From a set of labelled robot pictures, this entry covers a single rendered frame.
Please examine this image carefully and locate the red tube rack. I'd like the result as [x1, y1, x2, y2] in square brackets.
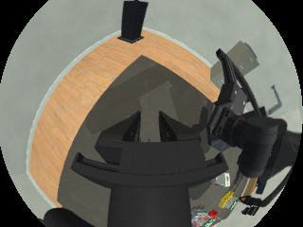
[208, 211, 218, 218]

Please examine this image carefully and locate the yellow tube rack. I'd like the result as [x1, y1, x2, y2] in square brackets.
[219, 191, 234, 208]

